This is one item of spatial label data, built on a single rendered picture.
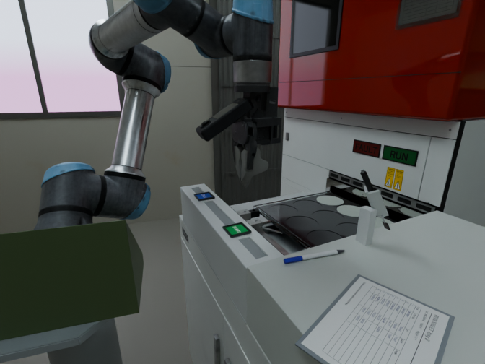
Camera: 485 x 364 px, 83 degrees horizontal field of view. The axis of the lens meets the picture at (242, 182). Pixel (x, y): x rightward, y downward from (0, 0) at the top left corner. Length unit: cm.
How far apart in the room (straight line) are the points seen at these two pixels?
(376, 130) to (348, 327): 74
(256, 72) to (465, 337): 52
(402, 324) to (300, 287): 16
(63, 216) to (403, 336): 70
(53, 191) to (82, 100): 208
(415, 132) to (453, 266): 44
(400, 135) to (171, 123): 220
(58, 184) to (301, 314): 63
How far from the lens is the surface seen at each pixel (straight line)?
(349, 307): 51
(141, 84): 91
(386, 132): 105
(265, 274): 55
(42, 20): 293
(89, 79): 282
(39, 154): 302
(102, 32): 83
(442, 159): 95
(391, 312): 52
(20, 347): 76
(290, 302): 50
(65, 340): 73
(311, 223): 90
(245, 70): 55
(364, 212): 66
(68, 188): 79
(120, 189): 84
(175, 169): 289
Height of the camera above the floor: 129
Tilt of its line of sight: 18 degrees down
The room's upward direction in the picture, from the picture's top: straight up
